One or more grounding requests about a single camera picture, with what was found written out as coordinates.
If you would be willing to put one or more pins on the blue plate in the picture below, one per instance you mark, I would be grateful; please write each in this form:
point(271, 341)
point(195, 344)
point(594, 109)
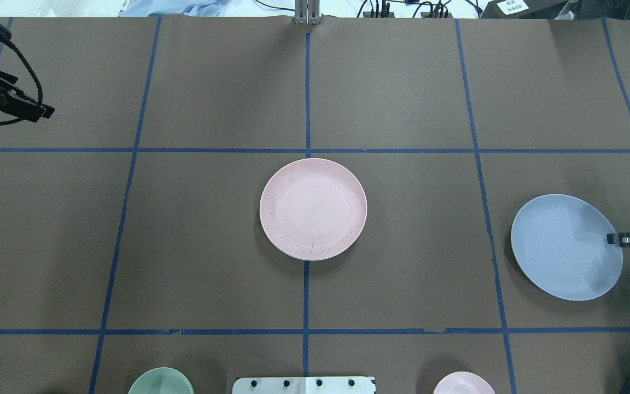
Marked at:
point(560, 244)

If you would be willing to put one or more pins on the pink plate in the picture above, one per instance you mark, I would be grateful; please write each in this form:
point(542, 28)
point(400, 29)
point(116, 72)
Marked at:
point(313, 209)

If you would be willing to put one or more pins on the light blue cloth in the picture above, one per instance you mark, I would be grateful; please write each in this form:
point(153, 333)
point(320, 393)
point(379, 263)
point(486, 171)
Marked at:
point(162, 8)

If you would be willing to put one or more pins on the pink bowl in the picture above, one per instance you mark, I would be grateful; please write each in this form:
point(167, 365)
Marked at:
point(463, 382)

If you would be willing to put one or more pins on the green bowl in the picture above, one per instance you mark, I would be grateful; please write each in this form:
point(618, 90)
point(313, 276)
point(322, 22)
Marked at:
point(162, 380)

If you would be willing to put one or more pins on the aluminium frame post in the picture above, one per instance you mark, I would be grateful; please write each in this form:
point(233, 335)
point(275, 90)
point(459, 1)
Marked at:
point(307, 12)

